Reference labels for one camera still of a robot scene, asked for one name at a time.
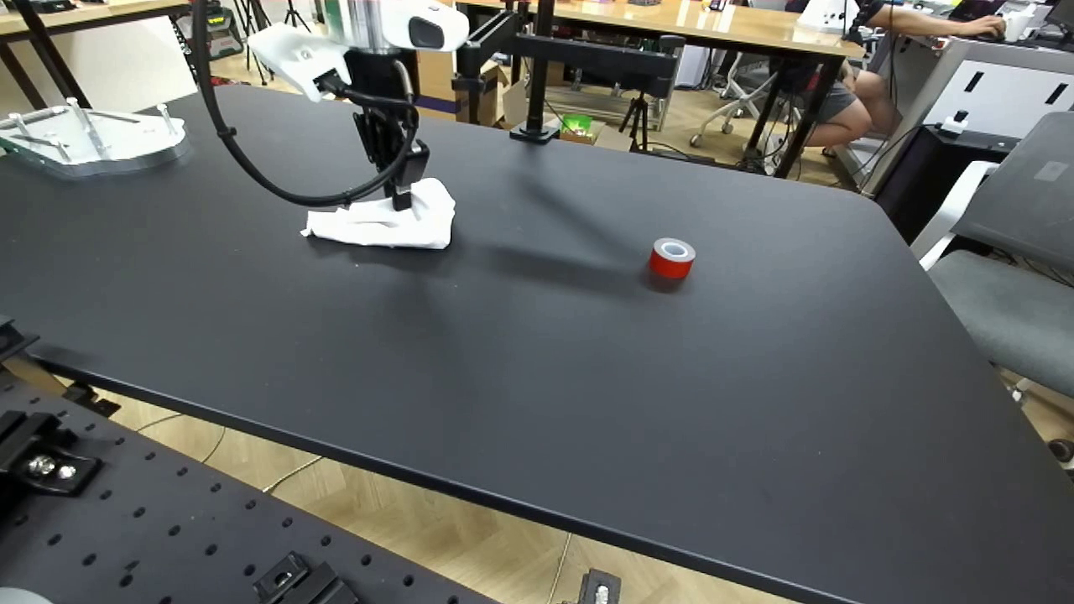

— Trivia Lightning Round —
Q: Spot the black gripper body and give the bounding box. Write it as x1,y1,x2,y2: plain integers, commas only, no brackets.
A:
338,43,421,185

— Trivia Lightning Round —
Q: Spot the grey cabinet with slots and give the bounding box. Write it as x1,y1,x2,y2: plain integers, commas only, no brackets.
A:
854,38,1074,218

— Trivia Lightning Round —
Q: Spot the black perforated mounting board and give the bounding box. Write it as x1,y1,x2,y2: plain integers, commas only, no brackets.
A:
0,315,496,604

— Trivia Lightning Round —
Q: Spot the white panel board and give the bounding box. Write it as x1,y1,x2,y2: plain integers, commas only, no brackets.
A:
40,13,203,118

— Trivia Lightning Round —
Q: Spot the small green object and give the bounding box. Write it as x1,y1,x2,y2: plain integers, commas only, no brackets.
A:
556,110,603,145

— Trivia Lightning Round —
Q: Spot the long wooden desk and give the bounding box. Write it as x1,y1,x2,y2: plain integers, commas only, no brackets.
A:
456,0,865,183

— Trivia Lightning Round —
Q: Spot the red tape roll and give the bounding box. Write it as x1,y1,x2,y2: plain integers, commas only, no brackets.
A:
644,236,699,286

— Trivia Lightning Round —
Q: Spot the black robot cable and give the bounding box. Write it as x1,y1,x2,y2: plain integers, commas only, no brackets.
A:
189,0,436,213

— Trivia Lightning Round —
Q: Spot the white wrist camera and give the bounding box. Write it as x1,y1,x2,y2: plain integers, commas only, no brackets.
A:
380,0,473,59

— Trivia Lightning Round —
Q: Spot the white cloth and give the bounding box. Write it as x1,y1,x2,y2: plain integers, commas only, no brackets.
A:
300,175,461,255

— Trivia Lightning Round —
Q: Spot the seated person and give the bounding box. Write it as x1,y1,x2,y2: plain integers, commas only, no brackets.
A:
801,0,1014,155

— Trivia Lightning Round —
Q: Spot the black camera tripod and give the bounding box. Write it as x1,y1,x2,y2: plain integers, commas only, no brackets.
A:
618,89,663,158

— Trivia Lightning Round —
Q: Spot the grey office chair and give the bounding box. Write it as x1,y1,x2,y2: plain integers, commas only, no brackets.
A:
910,107,1074,410

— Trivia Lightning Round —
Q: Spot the black hanging stand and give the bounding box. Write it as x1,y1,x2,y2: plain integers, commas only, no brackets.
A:
456,0,687,147

